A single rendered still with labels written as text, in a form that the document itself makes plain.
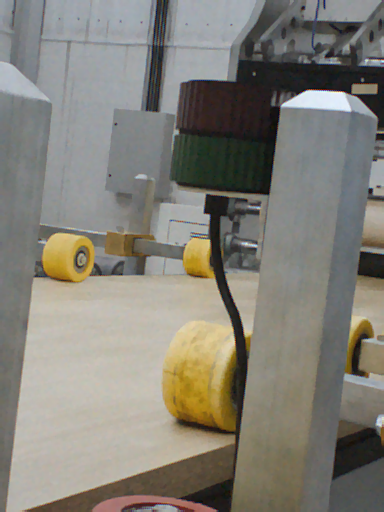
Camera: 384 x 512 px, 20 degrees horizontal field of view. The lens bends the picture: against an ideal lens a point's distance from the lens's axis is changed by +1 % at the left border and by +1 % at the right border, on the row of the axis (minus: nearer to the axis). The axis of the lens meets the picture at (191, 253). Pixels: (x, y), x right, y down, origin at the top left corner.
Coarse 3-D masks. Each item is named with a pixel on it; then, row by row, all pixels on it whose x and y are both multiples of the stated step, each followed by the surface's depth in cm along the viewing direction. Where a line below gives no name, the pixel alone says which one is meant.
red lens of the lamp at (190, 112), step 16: (192, 96) 51; (208, 96) 51; (224, 96) 50; (240, 96) 50; (256, 96) 50; (272, 96) 51; (288, 96) 51; (192, 112) 51; (208, 112) 51; (224, 112) 51; (240, 112) 50; (256, 112) 50; (272, 112) 51; (176, 128) 53; (192, 128) 51; (208, 128) 51; (224, 128) 51; (240, 128) 50; (256, 128) 51; (272, 128) 51
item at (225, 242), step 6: (234, 198) 317; (240, 198) 320; (234, 204) 316; (228, 210) 316; (234, 210) 316; (234, 216) 320; (228, 234) 318; (234, 234) 319; (222, 240) 316; (228, 240) 317; (222, 246) 316; (228, 246) 317; (222, 252) 319; (228, 252) 318; (234, 252) 320
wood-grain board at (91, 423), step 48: (48, 288) 173; (96, 288) 181; (144, 288) 191; (192, 288) 202; (240, 288) 214; (48, 336) 123; (96, 336) 127; (144, 336) 132; (48, 384) 96; (96, 384) 98; (144, 384) 101; (48, 432) 78; (96, 432) 80; (144, 432) 82; (192, 432) 84; (48, 480) 66; (96, 480) 68; (144, 480) 71; (192, 480) 77
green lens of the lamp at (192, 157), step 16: (176, 144) 52; (192, 144) 51; (208, 144) 51; (224, 144) 51; (240, 144) 50; (256, 144) 51; (176, 160) 52; (192, 160) 51; (208, 160) 51; (224, 160) 51; (240, 160) 51; (256, 160) 51; (272, 160) 51; (176, 176) 52; (192, 176) 51; (208, 176) 51; (224, 176) 51; (240, 176) 51; (256, 176) 51
